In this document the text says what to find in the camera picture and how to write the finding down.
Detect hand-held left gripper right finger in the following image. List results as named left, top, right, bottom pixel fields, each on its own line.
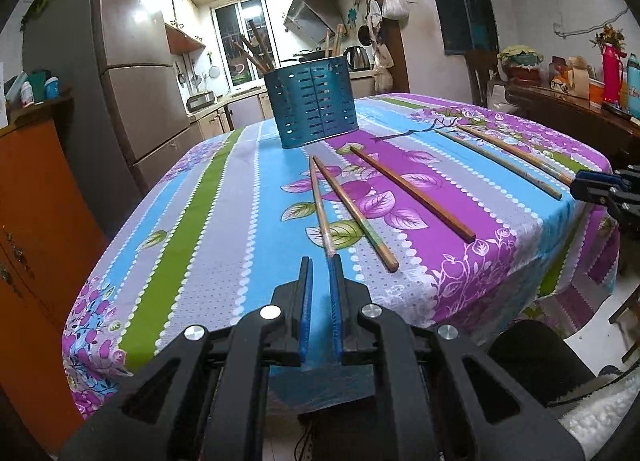
left=327, top=255, right=586, bottom=461

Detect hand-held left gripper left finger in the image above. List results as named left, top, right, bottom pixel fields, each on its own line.
left=60, top=256, right=314, bottom=461

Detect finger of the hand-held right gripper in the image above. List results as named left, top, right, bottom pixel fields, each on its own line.
left=571, top=168, right=640, bottom=202
left=606, top=192, right=640, bottom=234

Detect blue slotted utensil holder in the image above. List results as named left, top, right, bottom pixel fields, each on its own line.
left=264, top=56, right=360, bottom=148

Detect dark wooden side table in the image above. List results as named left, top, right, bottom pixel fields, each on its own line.
left=502, top=81, right=640, bottom=162

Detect floral striped tablecloth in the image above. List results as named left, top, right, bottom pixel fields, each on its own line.
left=61, top=92, right=621, bottom=419

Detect teal bottle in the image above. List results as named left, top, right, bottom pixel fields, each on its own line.
left=625, top=54, right=640, bottom=114

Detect red thermos bottle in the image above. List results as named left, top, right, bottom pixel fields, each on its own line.
left=601, top=44, right=623, bottom=104

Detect potted flowers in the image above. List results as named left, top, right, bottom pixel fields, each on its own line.
left=497, top=44, right=545, bottom=84

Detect dried flower bunch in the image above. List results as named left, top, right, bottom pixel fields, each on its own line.
left=590, top=24, right=627, bottom=54

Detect wooden chair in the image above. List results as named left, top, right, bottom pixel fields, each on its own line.
left=465, top=48, right=506, bottom=107

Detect person's leg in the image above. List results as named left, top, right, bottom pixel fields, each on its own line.
left=489, top=320, right=603, bottom=408

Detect person's white fleece jacket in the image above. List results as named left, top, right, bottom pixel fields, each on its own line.
left=559, top=376, right=640, bottom=448

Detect kitchen counter with cabinets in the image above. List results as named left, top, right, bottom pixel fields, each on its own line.
left=187, top=71, right=378, bottom=139

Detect hanging cloth bags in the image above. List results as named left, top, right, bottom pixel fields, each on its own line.
left=372, top=41, right=396, bottom=94

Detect countertop toaster oven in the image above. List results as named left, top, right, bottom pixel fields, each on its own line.
left=186, top=92, right=217, bottom=113

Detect steel electric kettle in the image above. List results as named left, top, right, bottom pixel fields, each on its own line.
left=345, top=45, right=372, bottom=72

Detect black wok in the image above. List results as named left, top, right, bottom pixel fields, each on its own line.
left=292, top=50, right=333, bottom=66

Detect orange wooden cabinet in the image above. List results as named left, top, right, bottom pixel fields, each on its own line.
left=0, top=96, right=112, bottom=444

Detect kitchen window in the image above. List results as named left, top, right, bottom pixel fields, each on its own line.
left=214, top=0, right=279, bottom=92

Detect steel range hood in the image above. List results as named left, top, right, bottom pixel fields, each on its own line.
left=283, top=0, right=342, bottom=48

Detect grey refrigerator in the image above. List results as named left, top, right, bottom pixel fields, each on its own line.
left=22, top=0, right=207, bottom=238

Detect upper kitchen cabinets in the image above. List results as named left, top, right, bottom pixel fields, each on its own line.
left=164, top=0, right=207, bottom=55

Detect green plastic container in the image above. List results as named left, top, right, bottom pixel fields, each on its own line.
left=27, top=70, right=51, bottom=103

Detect pale carton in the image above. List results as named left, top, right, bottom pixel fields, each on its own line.
left=4, top=72, right=28, bottom=102

